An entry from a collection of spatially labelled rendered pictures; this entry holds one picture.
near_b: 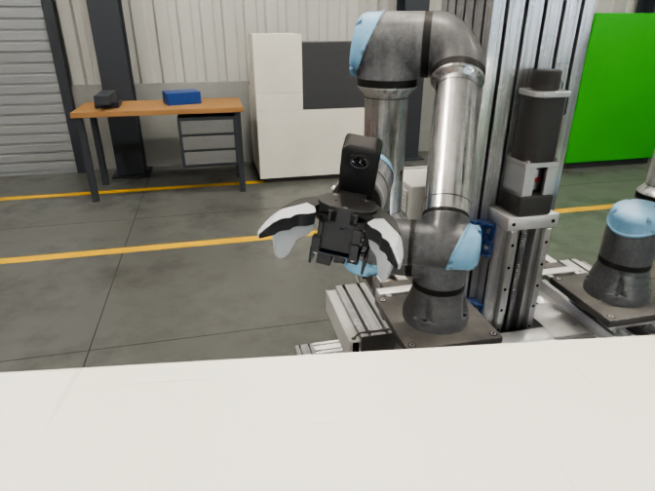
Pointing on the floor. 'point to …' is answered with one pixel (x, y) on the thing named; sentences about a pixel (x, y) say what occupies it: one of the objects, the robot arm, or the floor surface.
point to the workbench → (223, 147)
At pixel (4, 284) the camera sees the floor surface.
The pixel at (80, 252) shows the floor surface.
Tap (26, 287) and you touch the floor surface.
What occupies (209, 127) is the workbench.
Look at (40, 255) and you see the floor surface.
